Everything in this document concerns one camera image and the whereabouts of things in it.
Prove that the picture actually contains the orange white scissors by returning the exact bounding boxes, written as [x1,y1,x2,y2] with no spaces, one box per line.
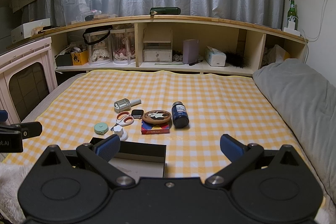
[110,111,134,131]

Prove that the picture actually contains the white knob suction base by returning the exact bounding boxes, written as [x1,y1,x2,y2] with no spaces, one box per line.
[113,125,128,141]

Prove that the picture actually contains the clear plastic storage bin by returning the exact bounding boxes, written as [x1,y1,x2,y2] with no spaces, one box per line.
[62,0,120,25]

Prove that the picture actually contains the white power adapter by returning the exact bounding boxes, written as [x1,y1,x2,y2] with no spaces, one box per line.
[283,15,301,36]

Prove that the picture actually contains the round panda cork coaster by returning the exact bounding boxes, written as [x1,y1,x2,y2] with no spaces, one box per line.
[142,110,171,124]

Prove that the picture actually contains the red blue card box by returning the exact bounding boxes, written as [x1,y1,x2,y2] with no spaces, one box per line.
[141,121,170,135]

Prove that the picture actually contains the grey lint roller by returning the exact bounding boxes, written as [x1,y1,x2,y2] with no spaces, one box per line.
[113,98,141,113]

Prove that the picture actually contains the black cardboard box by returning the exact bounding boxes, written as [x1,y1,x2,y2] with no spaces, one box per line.
[89,137,168,179]

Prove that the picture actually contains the mint green tape measure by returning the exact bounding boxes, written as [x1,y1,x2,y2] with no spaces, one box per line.
[94,122,109,135]

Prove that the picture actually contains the yellow black small box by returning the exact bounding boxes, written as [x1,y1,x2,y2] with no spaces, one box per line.
[71,50,88,66]

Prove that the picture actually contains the dark green lying bottle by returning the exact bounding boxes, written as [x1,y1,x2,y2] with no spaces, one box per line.
[150,7,181,16]

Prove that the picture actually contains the white wall cable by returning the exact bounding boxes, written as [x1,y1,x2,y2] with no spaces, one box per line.
[299,0,330,64]

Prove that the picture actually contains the lilac cylinder container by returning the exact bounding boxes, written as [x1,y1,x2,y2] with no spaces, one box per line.
[182,39,199,64]

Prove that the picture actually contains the clear doll case with handle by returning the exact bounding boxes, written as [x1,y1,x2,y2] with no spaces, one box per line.
[83,25,113,65]

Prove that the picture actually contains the grey pillow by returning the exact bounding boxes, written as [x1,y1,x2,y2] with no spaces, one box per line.
[253,59,335,200]

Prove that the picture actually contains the small wooden drawer organizer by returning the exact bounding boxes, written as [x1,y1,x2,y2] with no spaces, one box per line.
[143,28,173,63]

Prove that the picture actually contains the white box on shelf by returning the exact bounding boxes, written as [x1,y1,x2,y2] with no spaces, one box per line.
[11,18,51,44]

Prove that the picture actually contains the white tissue box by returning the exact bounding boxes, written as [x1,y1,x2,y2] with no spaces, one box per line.
[205,46,226,67]

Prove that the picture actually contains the clear case pink items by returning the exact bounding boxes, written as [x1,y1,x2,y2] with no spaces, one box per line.
[110,28,135,65]

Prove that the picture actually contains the yellow checkered blanket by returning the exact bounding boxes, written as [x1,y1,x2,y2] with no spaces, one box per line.
[5,70,298,178]

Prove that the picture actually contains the wooden bedside shelf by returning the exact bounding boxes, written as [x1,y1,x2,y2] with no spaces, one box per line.
[7,15,306,77]

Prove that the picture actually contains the green standing glass bottle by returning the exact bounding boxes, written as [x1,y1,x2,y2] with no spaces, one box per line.
[286,0,298,31]

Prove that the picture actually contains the pink folding storage cabinet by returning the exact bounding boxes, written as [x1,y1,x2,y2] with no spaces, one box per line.
[1,38,57,123]

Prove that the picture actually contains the white fluffy rug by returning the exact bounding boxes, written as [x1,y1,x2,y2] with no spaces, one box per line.
[1,163,33,223]

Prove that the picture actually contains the dark blue supplement bottle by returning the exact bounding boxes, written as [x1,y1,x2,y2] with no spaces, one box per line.
[171,101,189,128]

